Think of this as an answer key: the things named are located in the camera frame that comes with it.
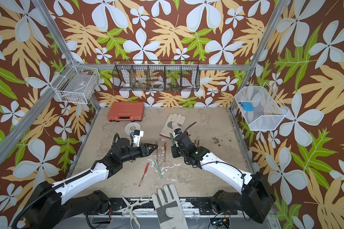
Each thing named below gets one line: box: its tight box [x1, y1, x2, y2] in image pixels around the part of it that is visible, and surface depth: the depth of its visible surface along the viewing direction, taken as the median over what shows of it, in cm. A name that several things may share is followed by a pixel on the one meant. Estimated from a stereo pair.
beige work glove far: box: [159, 113, 186, 140], surface depth 110 cm
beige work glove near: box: [151, 183, 189, 229], surface depth 75 cm
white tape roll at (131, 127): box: [124, 122, 142, 136], surface depth 110 cm
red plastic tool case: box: [107, 101, 145, 122], surface depth 114 cm
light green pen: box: [153, 158, 163, 179], surface depth 90 cm
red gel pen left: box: [138, 162, 151, 188], surface depth 88 cm
